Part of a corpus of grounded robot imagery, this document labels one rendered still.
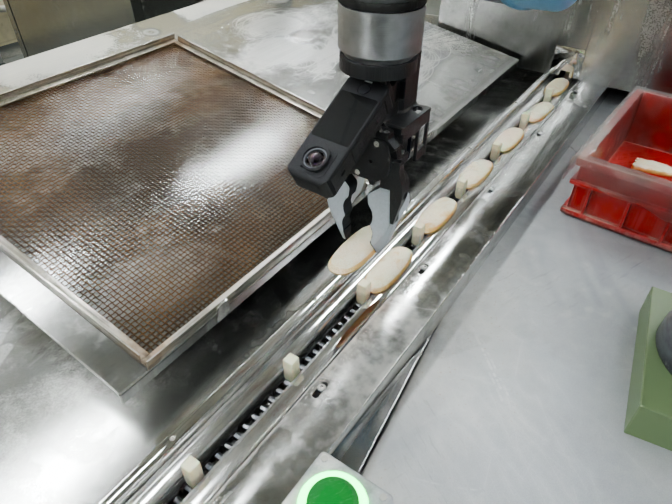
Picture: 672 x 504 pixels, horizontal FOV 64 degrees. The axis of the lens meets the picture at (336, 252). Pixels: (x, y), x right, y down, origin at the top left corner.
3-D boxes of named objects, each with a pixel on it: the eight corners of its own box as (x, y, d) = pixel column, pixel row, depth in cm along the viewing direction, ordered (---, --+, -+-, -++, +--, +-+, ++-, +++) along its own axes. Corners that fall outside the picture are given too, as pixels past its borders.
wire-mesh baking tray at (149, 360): (148, 371, 52) (147, 362, 51) (-125, 149, 68) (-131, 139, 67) (402, 158, 84) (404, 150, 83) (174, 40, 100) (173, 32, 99)
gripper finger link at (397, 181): (411, 221, 55) (407, 141, 50) (404, 228, 54) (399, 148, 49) (372, 212, 58) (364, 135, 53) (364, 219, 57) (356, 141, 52)
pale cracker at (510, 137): (508, 155, 91) (509, 149, 91) (487, 149, 93) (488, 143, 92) (528, 133, 98) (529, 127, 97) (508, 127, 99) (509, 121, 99)
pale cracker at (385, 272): (382, 299, 65) (382, 292, 64) (355, 287, 66) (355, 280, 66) (419, 254, 71) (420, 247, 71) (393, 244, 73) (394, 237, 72)
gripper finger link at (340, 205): (369, 219, 65) (384, 156, 58) (342, 244, 61) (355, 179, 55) (348, 207, 66) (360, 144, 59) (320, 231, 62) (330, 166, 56)
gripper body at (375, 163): (427, 159, 58) (442, 45, 50) (386, 196, 52) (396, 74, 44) (366, 140, 61) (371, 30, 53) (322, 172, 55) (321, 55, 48)
